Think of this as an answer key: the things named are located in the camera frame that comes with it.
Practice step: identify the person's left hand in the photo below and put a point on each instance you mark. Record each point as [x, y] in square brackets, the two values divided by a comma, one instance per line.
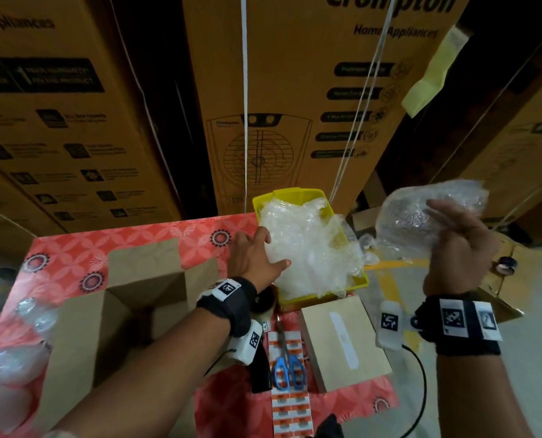
[251, 262]

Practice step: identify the person's right hand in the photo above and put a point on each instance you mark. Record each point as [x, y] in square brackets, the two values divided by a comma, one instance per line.
[463, 255]

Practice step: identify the bubble wrap bundle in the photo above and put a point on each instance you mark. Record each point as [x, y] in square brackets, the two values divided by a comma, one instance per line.
[312, 246]

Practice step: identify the tape dispenser with tape roll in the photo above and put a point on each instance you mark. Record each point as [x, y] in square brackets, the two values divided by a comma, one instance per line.
[260, 360]

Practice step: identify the small cardboard box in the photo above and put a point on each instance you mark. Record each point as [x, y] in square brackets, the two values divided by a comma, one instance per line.
[134, 305]

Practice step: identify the person's right forearm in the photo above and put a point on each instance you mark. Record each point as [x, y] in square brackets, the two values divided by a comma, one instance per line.
[476, 397]

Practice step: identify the person's left forearm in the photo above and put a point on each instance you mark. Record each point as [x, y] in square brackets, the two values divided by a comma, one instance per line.
[143, 383]

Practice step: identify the flat brown cardboard box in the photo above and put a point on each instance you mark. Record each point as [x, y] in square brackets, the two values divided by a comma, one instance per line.
[344, 342]

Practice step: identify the stack of Crompton cartons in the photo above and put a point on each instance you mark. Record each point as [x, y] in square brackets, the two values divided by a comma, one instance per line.
[289, 86]

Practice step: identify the clear drinking glass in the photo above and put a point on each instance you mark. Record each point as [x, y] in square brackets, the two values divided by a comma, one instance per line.
[38, 314]

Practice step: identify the tape roll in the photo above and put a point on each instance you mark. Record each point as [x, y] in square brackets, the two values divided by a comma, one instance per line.
[505, 265]

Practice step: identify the black wristband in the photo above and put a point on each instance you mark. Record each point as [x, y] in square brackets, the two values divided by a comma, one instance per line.
[458, 322]
[227, 303]

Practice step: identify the small brown floor carton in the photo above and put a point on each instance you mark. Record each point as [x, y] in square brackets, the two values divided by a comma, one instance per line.
[504, 292]

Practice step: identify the yellow plastic bin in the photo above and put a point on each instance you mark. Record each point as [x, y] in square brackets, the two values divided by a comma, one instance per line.
[294, 198]

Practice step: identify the packaged blue scissors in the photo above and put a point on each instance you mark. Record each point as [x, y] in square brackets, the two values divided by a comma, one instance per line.
[291, 378]

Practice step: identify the orange floral tablecloth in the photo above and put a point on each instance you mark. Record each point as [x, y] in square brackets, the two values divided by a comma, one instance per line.
[70, 255]

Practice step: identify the pale yellow paper slip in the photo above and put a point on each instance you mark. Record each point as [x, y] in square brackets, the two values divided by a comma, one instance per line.
[435, 73]

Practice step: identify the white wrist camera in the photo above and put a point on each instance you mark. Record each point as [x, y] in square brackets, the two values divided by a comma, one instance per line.
[245, 342]
[390, 325]

